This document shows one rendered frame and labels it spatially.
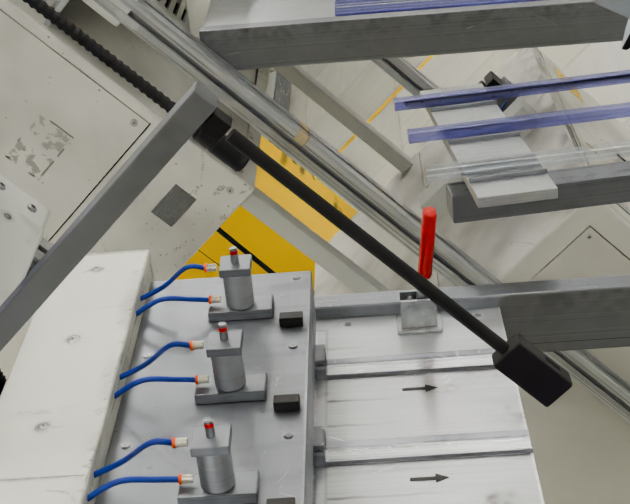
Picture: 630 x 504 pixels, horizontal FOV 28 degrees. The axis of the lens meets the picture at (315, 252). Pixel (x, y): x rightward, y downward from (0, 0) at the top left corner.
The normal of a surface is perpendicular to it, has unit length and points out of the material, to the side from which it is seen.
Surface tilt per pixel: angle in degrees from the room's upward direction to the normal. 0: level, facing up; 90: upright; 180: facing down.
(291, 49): 90
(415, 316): 90
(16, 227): 90
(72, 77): 90
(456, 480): 44
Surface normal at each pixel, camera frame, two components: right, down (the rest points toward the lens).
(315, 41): -0.01, 0.47
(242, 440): -0.09, -0.88
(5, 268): 0.65, -0.66
